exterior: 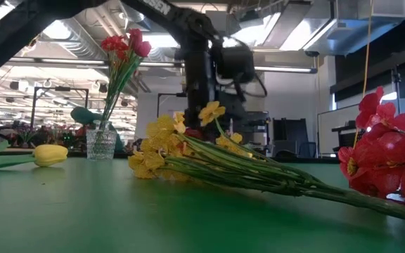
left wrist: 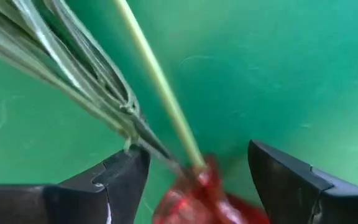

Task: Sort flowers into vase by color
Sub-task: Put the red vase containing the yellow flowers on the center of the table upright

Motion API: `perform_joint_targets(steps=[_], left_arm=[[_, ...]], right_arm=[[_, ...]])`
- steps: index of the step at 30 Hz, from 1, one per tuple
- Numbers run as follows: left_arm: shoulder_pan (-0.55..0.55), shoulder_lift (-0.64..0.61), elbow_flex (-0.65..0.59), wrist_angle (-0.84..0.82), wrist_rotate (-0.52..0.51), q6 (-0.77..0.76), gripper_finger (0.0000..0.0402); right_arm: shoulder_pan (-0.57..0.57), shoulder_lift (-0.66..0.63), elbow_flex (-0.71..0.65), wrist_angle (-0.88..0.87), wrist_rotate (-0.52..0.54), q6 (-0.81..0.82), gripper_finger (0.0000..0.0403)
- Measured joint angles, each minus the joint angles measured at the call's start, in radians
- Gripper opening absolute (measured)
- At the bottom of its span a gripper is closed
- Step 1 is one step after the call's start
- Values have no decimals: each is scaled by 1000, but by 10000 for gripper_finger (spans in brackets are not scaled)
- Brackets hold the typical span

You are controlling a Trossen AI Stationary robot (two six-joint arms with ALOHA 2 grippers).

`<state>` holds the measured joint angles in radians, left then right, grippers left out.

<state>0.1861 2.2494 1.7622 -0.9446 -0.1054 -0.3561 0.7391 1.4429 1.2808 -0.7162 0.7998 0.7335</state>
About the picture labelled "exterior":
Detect clear glass vase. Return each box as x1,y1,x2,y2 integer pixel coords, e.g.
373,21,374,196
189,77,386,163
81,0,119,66
85,120,118,162

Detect yellow artificial flower bunch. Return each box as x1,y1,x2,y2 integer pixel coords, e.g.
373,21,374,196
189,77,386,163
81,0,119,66
127,100,405,225

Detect person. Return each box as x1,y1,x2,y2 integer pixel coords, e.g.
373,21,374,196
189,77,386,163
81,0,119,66
70,106,126,153

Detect long ceiling light strip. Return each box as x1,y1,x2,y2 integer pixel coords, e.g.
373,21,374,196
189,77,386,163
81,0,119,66
5,56,319,74

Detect black shelf rack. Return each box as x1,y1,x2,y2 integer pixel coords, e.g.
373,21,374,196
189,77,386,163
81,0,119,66
330,121,364,148

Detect whiteboard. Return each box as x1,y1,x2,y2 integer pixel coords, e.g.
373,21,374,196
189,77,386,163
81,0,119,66
316,104,361,156

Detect yellow artificial tulip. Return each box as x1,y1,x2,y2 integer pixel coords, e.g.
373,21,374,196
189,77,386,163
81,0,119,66
0,139,69,172

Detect green table mat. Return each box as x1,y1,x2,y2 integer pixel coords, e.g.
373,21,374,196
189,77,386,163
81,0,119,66
0,156,405,253

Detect black panel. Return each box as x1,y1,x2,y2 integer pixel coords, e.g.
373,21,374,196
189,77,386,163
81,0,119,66
271,117,319,159

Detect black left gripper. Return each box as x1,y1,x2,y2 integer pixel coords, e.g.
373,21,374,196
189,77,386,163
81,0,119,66
183,47,223,122

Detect yellow hanging cord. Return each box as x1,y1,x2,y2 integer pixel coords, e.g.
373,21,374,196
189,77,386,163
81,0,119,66
362,0,375,98

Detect black machine cabinet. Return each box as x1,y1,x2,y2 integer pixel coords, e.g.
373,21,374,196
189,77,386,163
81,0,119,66
232,110,272,158

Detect red artificial flower bunch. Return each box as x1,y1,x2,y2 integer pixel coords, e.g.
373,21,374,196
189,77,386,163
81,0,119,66
337,86,405,211
98,34,131,141

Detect red glass vase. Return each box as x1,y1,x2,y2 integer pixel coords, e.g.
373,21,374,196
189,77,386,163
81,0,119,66
184,126,205,141

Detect silver air duct unit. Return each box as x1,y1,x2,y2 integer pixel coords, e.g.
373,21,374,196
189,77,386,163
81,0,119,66
279,0,405,57

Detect black tripod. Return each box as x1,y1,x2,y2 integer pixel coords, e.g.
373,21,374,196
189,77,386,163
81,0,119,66
391,65,403,106

